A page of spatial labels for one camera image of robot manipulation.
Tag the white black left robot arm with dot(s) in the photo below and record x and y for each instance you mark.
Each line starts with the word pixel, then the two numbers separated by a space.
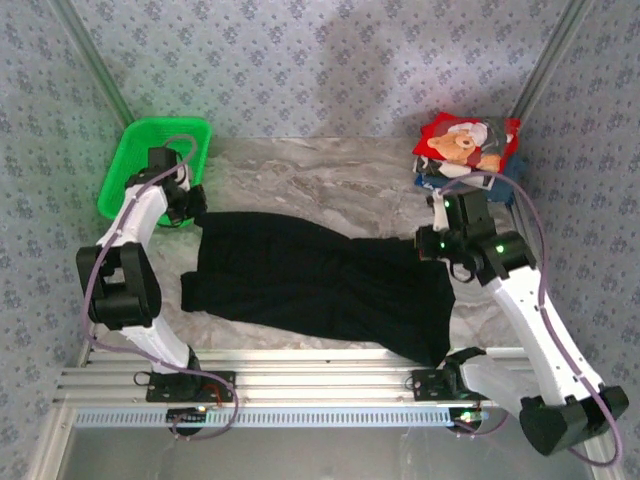
pixel 140 210

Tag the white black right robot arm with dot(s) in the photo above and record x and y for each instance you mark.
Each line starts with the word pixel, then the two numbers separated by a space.
pixel 530 310

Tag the green plastic basket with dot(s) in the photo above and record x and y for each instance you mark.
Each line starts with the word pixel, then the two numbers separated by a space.
pixel 165 132

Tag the white black print folded t-shirt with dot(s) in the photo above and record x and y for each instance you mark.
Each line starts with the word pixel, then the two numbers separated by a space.
pixel 450 170

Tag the blue cartoon print folded t-shirt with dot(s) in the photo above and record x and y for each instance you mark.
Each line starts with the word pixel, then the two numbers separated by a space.
pixel 425 182

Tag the teal blue folded t-shirt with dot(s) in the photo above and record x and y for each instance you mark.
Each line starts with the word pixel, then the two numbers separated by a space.
pixel 515 172

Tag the red bear print folded t-shirt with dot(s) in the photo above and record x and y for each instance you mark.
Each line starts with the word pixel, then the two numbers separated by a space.
pixel 450 142

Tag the small controller board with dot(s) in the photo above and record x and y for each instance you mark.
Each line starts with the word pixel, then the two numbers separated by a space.
pixel 192 415
pixel 467 417

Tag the grey metal lower panel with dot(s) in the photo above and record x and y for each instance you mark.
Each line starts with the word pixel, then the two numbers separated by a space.
pixel 300 455

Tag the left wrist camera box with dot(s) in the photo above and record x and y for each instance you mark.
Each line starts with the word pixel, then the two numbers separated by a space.
pixel 183 179

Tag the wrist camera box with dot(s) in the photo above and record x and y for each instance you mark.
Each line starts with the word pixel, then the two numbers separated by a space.
pixel 183 179
pixel 439 217

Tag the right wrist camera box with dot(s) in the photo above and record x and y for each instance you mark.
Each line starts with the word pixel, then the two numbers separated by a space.
pixel 439 217

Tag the aluminium frame post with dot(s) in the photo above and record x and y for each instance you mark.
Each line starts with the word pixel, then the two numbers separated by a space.
pixel 551 57
pixel 95 65

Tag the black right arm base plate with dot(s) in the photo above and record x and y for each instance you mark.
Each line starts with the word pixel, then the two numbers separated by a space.
pixel 425 385

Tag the aluminium mounting rail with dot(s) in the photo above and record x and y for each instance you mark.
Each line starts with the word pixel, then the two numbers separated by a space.
pixel 325 375

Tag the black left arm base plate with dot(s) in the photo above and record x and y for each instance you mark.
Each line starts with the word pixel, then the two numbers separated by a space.
pixel 220 387

